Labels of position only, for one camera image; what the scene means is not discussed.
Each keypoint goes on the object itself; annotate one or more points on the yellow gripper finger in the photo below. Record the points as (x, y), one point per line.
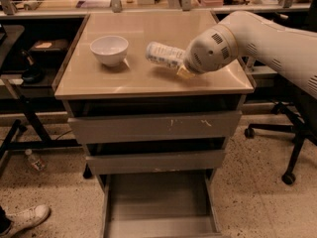
(183, 72)

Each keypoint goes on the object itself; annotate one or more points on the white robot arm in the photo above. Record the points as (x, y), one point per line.
(292, 53)

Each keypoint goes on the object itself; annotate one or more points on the grey top drawer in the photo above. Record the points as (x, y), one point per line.
(154, 127)

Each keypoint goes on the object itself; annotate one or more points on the grey drawer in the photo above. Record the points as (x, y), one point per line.
(155, 163)
(159, 205)
(154, 127)

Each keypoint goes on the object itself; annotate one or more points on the grey drawer cabinet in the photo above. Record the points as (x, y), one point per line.
(89, 88)

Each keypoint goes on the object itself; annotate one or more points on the grey middle drawer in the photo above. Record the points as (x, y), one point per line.
(155, 163)

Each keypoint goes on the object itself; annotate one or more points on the grey bottom drawer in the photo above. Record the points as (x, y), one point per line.
(159, 205)

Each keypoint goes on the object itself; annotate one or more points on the plastic bottle on floor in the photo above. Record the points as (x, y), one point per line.
(35, 160)

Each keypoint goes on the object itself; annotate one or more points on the white ceramic bowl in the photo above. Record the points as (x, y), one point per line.
(110, 50)

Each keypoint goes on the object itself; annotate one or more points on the black office chair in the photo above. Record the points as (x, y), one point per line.
(303, 126)

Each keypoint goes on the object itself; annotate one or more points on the black box on shelf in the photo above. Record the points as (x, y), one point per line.
(54, 46)

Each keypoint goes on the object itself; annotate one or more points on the long workbench shelf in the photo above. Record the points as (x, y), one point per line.
(262, 9)

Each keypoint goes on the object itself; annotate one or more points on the white sneaker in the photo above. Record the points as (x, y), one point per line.
(11, 224)

